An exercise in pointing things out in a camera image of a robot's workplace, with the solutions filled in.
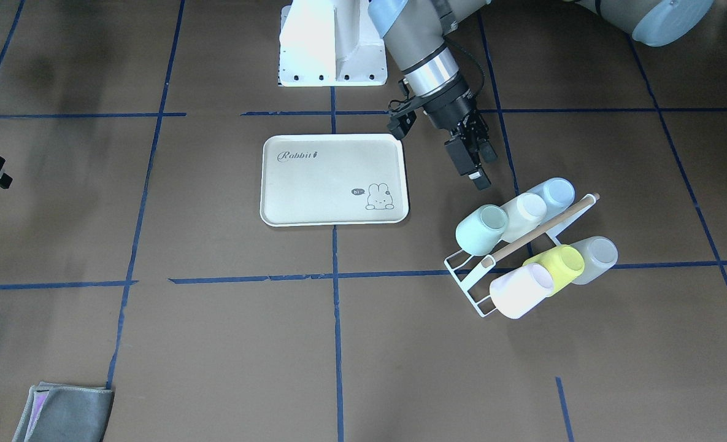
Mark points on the beige rabbit print tray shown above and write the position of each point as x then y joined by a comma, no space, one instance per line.
333,179

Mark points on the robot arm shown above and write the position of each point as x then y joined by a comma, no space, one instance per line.
416,35

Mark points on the yellow cup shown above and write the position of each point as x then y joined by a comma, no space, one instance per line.
564,263

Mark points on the folded grey cloth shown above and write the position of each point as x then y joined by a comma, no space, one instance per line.
62,412

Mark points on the grey cup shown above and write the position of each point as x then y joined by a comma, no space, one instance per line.
599,254

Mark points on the green cup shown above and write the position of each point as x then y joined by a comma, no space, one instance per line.
481,230

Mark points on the blue cup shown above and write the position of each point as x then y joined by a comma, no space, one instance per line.
557,193

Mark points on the white wire cup rack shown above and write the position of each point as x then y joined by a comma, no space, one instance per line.
463,267

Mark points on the beige cup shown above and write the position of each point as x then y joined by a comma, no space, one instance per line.
525,212

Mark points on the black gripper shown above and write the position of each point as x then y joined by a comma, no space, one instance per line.
450,106

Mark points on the wooden rack handle rod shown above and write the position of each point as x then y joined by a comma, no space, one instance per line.
573,212

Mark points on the pink cup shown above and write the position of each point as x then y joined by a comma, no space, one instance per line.
517,292

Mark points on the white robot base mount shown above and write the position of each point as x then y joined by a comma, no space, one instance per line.
330,44

